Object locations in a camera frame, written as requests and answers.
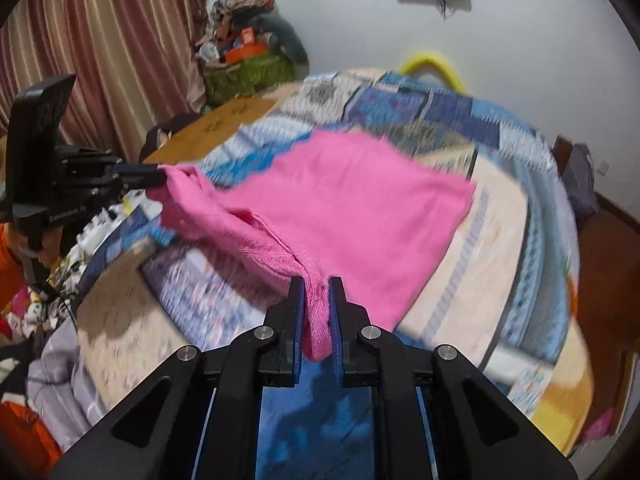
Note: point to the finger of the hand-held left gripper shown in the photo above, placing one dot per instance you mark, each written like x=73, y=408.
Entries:
x=144, y=181
x=142, y=169

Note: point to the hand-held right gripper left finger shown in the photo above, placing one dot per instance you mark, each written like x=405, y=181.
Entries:
x=280, y=355

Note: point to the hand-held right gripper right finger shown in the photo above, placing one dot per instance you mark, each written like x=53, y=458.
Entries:
x=355, y=355

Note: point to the pink button shirt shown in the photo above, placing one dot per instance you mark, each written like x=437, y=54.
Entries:
x=350, y=200

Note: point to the pile of patterned clothes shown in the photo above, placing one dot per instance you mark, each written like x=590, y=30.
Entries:
x=235, y=12

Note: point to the wooden lap table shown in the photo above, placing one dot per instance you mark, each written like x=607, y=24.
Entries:
x=210, y=122

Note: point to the striped brown curtain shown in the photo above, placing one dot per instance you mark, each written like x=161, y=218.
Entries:
x=100, y=35

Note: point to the orange box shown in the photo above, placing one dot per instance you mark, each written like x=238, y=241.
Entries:
x=245, y=50

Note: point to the patchwork bedspread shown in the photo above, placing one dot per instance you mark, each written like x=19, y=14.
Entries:
x=500, y=260

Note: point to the dark grey cloth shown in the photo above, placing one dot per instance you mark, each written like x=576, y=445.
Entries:
x=287, y=35

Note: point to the grey quilt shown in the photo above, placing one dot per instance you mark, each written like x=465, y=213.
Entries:
x=60, y=375

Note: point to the blue-grey cloth on chair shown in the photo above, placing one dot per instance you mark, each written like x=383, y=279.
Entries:
x=582, y=180

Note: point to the yellow foam tube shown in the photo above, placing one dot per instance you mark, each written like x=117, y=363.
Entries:
x=425, y=60

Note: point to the white wall socket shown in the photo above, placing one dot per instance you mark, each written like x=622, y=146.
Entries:
x=603, y=167

